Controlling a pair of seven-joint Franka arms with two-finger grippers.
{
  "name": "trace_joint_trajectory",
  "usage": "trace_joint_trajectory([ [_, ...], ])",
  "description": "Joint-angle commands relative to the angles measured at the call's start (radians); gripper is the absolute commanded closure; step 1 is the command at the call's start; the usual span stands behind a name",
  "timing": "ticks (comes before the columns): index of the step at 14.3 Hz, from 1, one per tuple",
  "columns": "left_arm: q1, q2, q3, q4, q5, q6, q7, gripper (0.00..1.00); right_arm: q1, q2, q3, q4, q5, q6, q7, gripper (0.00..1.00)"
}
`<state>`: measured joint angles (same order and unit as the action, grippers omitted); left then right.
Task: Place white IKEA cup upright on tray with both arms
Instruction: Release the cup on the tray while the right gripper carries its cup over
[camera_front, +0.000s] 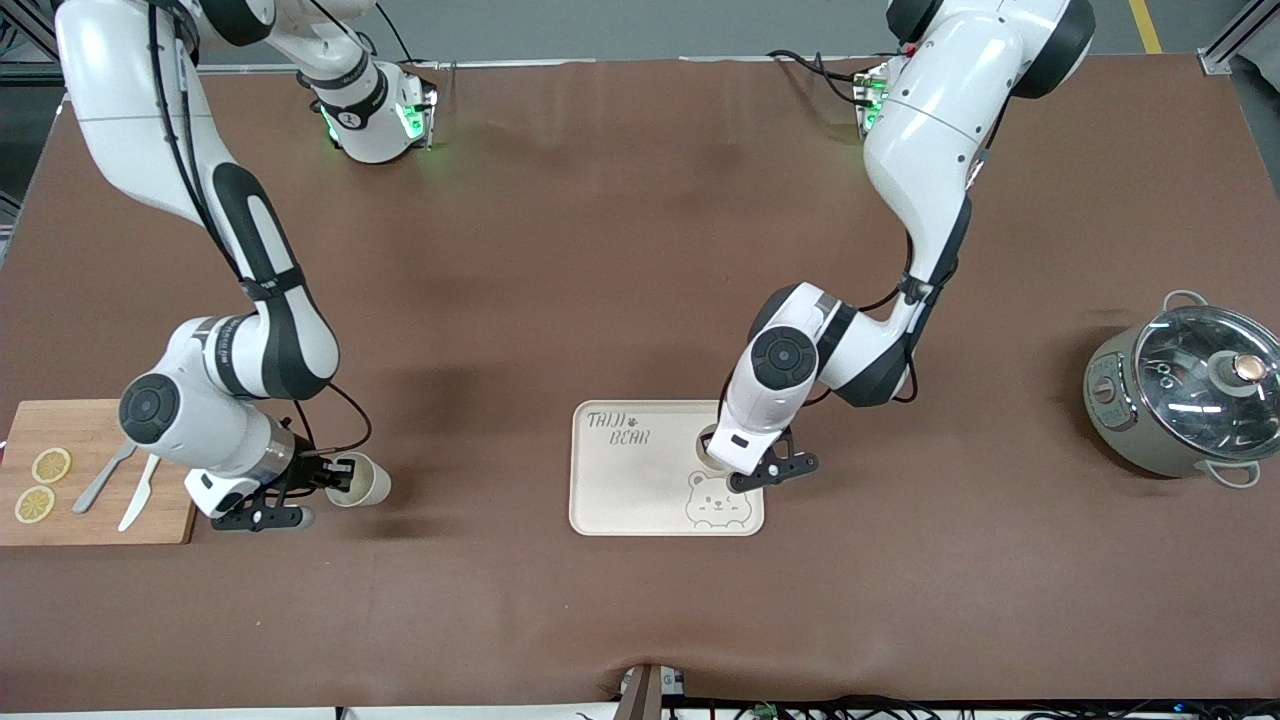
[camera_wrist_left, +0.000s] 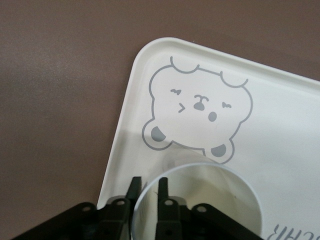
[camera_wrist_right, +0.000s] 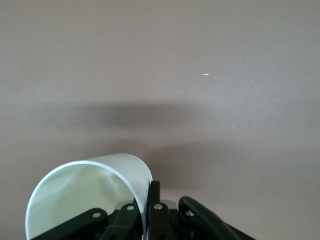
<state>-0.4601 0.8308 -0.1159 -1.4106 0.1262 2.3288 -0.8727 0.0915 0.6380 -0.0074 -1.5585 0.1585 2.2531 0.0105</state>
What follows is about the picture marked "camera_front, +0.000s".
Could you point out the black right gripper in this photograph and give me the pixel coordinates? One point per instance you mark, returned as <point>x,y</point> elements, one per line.
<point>309,469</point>

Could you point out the white IKEA cup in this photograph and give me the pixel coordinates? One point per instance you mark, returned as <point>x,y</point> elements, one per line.
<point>706,450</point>
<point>370,485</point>

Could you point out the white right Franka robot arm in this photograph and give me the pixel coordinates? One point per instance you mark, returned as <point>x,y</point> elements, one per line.
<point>120,110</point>

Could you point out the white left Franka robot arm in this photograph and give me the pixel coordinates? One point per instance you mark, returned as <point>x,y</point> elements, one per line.
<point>930,150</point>

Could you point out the cream bear print tray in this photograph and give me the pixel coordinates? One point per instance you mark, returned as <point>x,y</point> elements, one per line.
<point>630,490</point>

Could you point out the white plastic knife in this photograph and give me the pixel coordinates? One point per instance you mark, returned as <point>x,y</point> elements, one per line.
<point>140,495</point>

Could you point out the grey plastic knife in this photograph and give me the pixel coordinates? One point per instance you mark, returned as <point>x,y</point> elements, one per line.
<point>100,480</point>

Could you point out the brown table cover mat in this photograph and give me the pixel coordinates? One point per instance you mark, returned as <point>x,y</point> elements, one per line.
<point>600,250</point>

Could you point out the bamboo cutting board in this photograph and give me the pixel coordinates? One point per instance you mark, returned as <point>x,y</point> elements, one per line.
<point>60,425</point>

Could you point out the yellow lemon slice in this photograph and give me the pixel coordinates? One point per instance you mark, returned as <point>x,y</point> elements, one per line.
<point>51,465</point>
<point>35,505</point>

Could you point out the grey-green cooking pot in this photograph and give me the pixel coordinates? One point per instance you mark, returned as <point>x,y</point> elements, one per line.
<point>1135,440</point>

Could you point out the glass pot lid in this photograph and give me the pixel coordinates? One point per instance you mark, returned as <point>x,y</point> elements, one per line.
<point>1200,400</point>

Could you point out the black left camera mount bracket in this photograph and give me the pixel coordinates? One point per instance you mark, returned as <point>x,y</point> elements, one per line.
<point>785,470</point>

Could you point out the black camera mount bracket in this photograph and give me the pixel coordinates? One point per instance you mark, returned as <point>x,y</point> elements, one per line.
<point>250,518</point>
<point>785,470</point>

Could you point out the black right camera mount bracket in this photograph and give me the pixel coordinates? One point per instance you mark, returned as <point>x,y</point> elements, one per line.
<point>250,518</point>

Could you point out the aluminium frame profile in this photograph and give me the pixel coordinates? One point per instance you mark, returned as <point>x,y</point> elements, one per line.
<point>25,40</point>
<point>1240,35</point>

